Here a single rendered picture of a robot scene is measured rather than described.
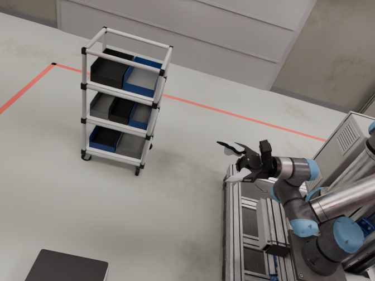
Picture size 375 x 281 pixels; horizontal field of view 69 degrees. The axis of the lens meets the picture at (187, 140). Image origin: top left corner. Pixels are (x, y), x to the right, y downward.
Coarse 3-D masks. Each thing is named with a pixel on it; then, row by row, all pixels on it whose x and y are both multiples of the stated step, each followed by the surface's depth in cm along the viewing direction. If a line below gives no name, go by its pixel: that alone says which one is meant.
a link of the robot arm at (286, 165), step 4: (276, 156) 92; (280, 160) 89; (284, 160) 89; (288, 160) 90; (284, 164) 88; (288, 164) 88; (284, 168) 88; (288, 168) 88; (292, 168) 89; (280, 172) 88; (284, 172) 88; (288, 172) 88; (280, 176) 89; (284, 176) 89; (288, 176) 89
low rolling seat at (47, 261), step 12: (48, 252) 137; (36, 264) 131; (48, 264) 133; (60, 264) 134; (72, 264) 135; (84, 264) 137; (96, 264) 138; (108, 264) 143; (36, 276) 128; (48, 276) 129; (60, 276) 130; (72, 276) 132; (84, 276) 133; (96, 276) 134
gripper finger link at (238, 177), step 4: (244, 168) 84; (240, 172) 82; (244, 172) 83; (248, 172) 83; (232, 176) 81; (236, 176) 81; (240, 176) 81; (244, 176) 82; (228, 180) 80; (232, 180) 80; (236, 180) 81; (240, 180) 82; (232, 184) 84
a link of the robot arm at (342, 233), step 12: (336, 216) 107; (324, 228) 107; (336, 228) 102; (348, 228) 102; (360, 228) 104; (324, 240) 107; (336, 240) 101; (348, 240) 99; (360, 240) 100; (324, 252) 107; (336, 252) 103; (348, 252) 101
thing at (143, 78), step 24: (168, 48) 193; (96, 72) 179; (120, 72) 186; (144, 72) 199; (96, 96) 201; (120, 96) 179; (144, 96) 182; (96, 120) 197; (120, 120) 198; (144, 120) 205; (96, 144) 216; (120, 144) 223; (144, 144) 221
